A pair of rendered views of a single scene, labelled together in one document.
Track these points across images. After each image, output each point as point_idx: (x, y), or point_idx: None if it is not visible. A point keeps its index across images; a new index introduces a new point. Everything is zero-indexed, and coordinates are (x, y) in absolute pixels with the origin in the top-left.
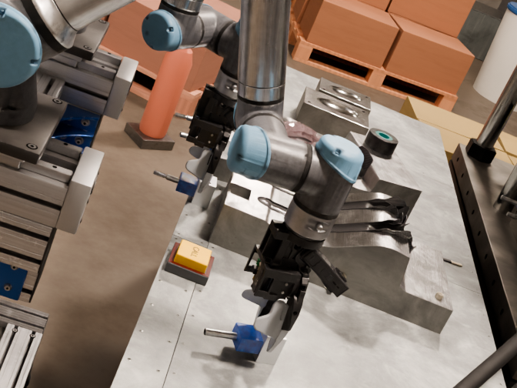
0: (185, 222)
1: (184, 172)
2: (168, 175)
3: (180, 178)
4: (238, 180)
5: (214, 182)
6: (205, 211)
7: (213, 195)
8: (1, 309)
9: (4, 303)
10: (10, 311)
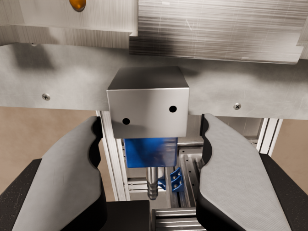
0: (270, 106)
1: (129, 163)
2: (156, 179)
3: (167, 166)
4: (243, 14)
5: (152, 96)
6: (191, 67)
7: (86, 56)
8: (107, 117)
9: (101, 117)
10: (105, 112)
